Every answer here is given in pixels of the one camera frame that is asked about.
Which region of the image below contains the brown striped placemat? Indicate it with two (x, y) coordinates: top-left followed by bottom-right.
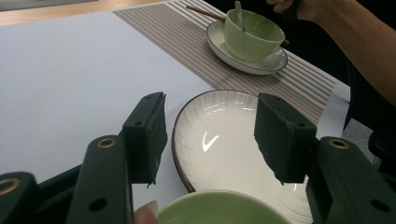
(113, 0), (338, 126)

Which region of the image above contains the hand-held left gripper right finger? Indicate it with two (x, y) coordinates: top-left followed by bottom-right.
(253, 91), (318, 185)

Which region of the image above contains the wooden table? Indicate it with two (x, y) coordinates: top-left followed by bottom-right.
(0, 0), (176, 28)

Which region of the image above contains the large white ribbed plate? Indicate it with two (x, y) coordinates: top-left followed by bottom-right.
(172, 90), (313, 224)

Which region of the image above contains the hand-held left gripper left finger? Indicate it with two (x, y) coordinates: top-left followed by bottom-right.
(121, 91), (169, 185)

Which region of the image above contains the green bowl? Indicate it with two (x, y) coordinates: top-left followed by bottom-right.
(205, 20), (290, 76)
(223, 7), (286, 63)
(157, 189), (294, 224)

